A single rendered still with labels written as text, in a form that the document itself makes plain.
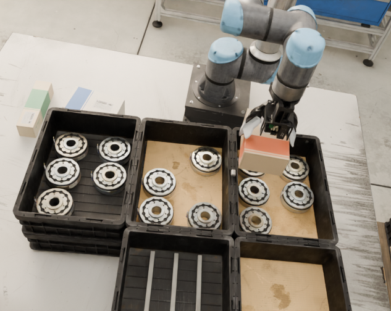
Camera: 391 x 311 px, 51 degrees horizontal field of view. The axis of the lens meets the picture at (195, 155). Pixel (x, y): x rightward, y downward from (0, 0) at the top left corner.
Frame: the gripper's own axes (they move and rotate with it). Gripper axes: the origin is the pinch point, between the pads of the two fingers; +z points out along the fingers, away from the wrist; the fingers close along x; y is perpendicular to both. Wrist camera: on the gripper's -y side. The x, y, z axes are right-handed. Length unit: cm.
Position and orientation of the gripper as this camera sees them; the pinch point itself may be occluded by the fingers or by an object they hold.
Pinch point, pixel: (265, 137)
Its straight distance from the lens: 115.7
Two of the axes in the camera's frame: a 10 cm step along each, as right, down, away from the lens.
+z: -1.2, 5.9, 8.0
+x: 9.8, 1.8, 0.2
